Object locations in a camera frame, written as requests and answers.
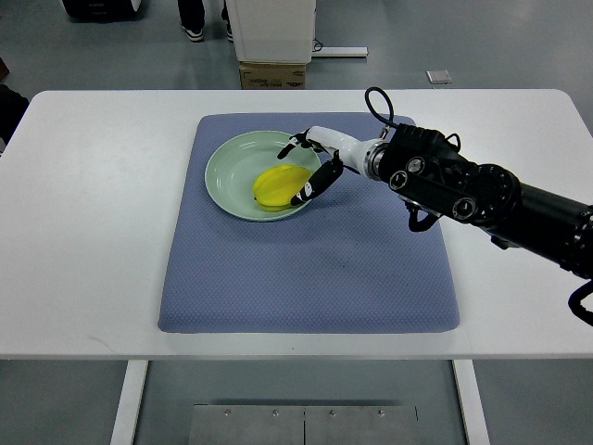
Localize blue quilted mat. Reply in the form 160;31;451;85
158;112;460;334

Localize brown cardboard box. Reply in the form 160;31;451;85
239;62;306;90

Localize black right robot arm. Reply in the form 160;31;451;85
368;111;592;324

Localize white table leg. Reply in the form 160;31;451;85
109;360;148;445
452;360;490;445

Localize yellow starfruit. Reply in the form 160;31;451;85
252;164;312;211

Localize right white table leg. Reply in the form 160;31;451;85
452;360;490;445

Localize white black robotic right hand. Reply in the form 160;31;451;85
277;126;387;207

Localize black wheeled object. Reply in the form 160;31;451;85
59;0;144;22

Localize metal base plate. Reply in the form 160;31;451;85
188;404;421;444

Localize small grey floor plate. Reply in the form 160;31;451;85
425;70;452;85

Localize left white table leg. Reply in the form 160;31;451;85
109;360;148;445

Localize white floor rail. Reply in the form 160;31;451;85
311;45;369;58

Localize dark object at left edge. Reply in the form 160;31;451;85
0;60;30;146

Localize light green plate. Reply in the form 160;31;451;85
205;131;321;222

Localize person's legs and shoes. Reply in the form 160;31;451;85
177;0;206;43

